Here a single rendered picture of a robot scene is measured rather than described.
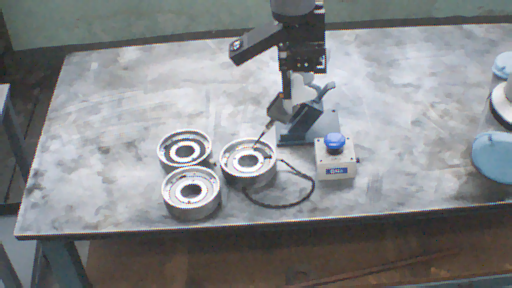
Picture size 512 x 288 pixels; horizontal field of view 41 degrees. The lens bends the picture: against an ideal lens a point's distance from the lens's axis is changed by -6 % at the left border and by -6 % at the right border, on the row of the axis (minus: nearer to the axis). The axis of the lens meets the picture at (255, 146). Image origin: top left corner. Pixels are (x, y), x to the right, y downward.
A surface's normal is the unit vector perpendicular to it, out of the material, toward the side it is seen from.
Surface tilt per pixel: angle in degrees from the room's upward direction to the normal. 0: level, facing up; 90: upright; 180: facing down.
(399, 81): 0
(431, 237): 0
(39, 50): 89
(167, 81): 0
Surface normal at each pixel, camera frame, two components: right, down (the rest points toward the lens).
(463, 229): -0.07, -0.75
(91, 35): 0.03, 0.66
